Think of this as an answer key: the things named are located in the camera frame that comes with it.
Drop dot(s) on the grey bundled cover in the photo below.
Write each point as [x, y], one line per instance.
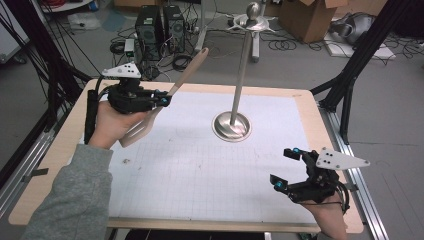
[356, 26]

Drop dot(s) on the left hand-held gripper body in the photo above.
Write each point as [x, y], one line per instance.
[128, 98]

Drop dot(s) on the large cardboard box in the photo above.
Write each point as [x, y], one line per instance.
[306, 20]

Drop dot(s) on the white cabinet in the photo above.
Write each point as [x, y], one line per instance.
[10, 40]

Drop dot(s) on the clear plastic bag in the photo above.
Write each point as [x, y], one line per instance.
[83, 21]

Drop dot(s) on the black rail bracket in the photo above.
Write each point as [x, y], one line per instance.
[352, 187]
[36, 173]

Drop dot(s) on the small white and green device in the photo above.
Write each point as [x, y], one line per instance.
[129, 48]

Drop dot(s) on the white grid mat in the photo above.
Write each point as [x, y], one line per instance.
[216, 186]

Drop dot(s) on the metal utensil stand with hooks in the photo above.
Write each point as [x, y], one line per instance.
[240, 76]

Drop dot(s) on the person's right hand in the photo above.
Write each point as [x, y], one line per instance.
[330, 220]

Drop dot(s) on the black computer tower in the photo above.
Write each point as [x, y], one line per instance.
[148, 33]
[174, 30]

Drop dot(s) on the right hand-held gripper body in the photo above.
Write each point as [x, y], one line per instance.
[321, 186]

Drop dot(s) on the white metal stand leg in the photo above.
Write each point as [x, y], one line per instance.
[255, 50]
[200, 33]

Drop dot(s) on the person's left hand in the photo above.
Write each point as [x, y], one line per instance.
[110, 128]

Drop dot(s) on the round white table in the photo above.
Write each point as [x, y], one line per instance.
[66, 6]

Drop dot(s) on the wooden slotted spatula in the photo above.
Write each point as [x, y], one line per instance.
[191, 68]

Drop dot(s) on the white flat board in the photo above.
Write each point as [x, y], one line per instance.
[380, 53]

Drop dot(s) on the aluminium rail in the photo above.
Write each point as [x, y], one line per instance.
[366, 206]
[20, 180]

